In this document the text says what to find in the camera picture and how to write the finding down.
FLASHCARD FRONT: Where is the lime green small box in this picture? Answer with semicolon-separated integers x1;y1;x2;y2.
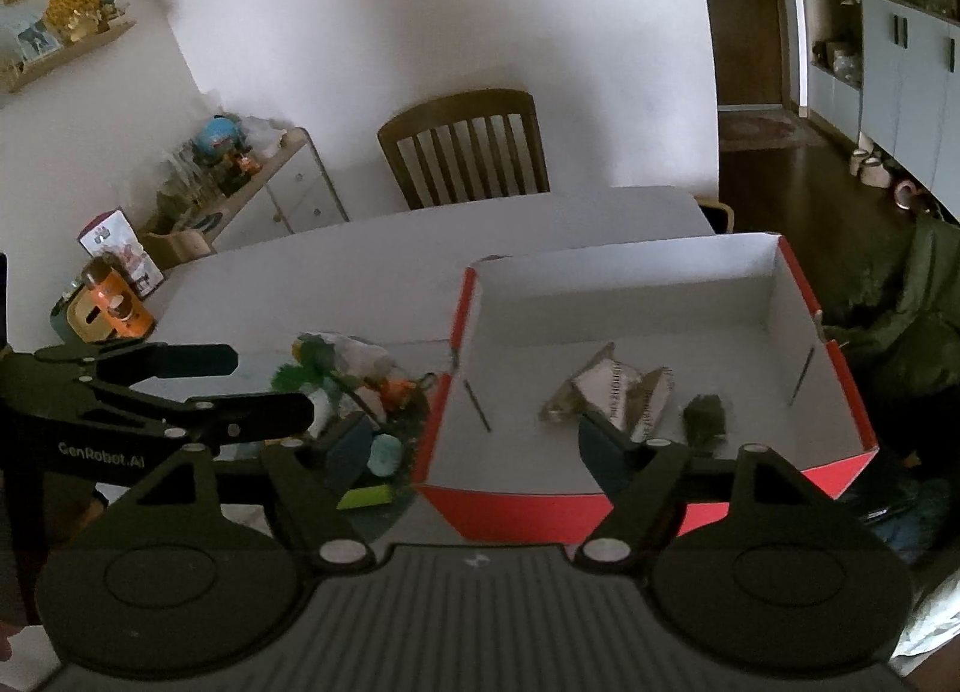
337;484;395;512

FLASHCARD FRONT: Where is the wooden tissue box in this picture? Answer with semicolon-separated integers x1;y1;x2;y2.
49;279;114;344

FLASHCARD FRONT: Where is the small black fuzzy item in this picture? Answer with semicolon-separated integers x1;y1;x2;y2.
682;393;727;456

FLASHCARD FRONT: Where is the teal small block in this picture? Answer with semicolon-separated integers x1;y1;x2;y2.
366;434;405;479

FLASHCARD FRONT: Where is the grey white patterned pouch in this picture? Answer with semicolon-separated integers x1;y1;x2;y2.
539;343;674;442

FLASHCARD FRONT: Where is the green felt piece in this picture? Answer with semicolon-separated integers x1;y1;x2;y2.
270;335;345;393

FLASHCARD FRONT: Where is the red white printed box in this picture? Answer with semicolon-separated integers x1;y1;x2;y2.
78;208;164;299

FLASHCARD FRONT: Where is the orange toy figure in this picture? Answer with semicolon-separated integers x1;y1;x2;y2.
376;378;420;414

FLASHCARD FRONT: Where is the red white cardboard box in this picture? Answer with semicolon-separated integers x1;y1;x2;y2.
412;233;878;544

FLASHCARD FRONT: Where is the white drawer sideboard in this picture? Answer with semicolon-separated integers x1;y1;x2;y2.
138;127;350;272

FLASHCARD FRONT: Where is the blue globe toy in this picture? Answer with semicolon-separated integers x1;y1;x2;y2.
190;114;245;164

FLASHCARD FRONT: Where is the dark green jacket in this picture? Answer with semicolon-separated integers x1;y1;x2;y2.
823;213;958;440

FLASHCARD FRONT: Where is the yellow plush ornament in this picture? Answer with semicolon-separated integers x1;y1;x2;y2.
44;0;103;44

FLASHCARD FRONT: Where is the doormat rug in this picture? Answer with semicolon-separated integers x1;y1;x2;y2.
719;109;827;153

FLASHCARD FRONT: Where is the dark wooden chair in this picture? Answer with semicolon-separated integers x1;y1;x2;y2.
377;88;550;210

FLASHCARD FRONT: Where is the light blue cabinet unit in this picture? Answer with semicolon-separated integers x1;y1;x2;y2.
807;0;958;216

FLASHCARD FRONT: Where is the dark wooden door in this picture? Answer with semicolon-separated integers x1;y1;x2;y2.
708;0;784;109

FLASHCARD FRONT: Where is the wooden wall shelf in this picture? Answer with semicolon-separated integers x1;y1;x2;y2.
2;20;137;94

